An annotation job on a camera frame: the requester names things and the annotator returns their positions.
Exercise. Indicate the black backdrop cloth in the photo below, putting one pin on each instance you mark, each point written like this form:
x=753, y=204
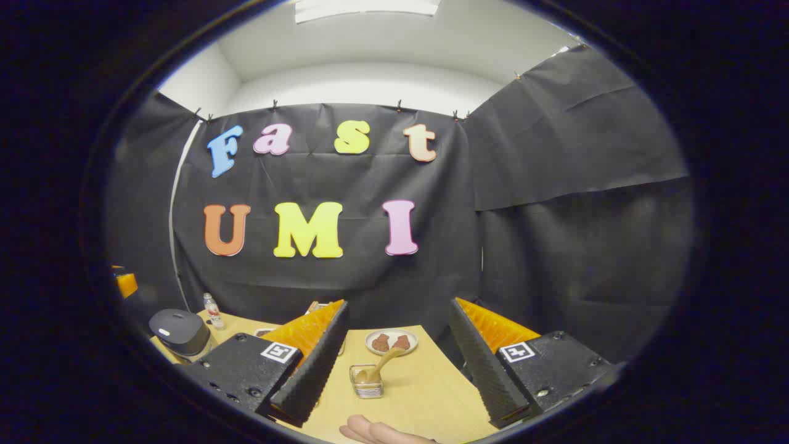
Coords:
x=345, y=283

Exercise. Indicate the dark grey rice cooker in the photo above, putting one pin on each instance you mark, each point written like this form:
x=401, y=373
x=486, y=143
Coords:
x=182, y=333

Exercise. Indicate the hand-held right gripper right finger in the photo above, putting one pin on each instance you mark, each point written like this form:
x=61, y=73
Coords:
x=484, y=370

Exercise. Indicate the red meat piece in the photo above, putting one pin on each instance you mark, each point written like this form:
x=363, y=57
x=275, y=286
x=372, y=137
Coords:
x=380, y=343
x=402, y=341

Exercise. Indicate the white divided bean dish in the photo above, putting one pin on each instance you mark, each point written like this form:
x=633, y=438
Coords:
x=264, y=332

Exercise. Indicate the small clear bottle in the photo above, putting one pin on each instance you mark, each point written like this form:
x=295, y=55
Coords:
x=214, y=313

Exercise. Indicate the large ceiling light panel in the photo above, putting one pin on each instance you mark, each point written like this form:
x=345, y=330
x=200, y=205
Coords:
x=367, y=8

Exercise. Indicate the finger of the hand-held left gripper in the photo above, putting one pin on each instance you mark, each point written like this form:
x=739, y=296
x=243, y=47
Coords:
x=126, y=283

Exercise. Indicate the wooden spoon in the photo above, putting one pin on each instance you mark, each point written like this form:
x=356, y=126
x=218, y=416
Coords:
x=383, y=364

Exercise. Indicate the small white plate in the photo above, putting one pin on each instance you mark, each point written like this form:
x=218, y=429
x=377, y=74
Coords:
x=394, y=353

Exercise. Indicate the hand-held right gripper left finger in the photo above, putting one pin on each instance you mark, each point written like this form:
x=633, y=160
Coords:
x=311, y=370

